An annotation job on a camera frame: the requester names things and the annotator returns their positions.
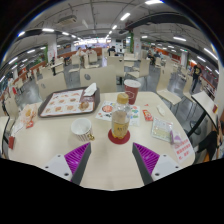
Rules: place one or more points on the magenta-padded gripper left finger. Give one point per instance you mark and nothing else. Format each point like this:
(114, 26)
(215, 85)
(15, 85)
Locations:
(75, 160)

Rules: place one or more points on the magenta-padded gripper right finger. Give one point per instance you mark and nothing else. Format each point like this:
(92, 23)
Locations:
(148, 160)

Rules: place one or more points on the clear bottle with tan cap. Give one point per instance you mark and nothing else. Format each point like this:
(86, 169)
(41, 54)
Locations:
(120, 123)

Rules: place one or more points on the clear plastic packet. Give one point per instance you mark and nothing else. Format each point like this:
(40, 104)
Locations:
(162, 130)

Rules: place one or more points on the small purple packet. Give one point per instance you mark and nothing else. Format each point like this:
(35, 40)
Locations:
(175, 137)

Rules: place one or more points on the pink printed sign card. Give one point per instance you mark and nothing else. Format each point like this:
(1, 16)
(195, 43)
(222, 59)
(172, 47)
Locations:
(183, 150)

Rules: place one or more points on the flat round red coaster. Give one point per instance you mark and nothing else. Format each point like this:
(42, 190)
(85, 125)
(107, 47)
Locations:
(113, 140)

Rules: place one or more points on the small red sauce packet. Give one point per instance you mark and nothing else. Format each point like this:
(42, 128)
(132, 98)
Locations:
(147, 115)

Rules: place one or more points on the small white crumpled paper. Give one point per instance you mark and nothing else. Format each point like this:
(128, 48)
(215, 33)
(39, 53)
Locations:
(161, 110)

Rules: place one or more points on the round brown food item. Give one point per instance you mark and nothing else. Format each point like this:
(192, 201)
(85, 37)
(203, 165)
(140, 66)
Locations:
(84, 105)

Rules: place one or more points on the colourful printed paper sheet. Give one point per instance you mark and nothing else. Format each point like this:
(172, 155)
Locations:
(105, 111)

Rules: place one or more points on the brown tray with menu liner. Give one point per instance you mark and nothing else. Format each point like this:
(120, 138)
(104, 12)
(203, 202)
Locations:
(61, 104)

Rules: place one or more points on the clear food wrapper bag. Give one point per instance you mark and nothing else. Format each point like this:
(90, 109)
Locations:
(28, 114)

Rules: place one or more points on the small red card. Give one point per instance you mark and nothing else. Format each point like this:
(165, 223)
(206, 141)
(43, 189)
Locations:
(11, 142)

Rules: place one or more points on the person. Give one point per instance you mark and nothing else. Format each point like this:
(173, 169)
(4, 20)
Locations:
(211, 141)
(111, 50)
(196, 76)
(80, 51)

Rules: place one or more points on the red paper cup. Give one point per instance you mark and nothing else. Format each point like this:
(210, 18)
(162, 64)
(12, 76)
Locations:
(132, 91)

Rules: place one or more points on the white crumpled napkin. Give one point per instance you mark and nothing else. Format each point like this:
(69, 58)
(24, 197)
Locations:
(90, 90)

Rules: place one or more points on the beige neighbouring table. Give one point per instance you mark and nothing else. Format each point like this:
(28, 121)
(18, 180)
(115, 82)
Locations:
(204, 103)

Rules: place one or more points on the beige chairs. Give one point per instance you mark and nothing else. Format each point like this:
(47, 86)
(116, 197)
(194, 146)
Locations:
(100, 78)

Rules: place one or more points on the ceiling lights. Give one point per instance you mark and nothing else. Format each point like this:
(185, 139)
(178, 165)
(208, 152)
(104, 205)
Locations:
(47, 30)

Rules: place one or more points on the ceiling air conditioner unit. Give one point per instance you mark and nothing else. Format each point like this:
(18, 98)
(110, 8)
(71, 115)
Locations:
(66, 20)

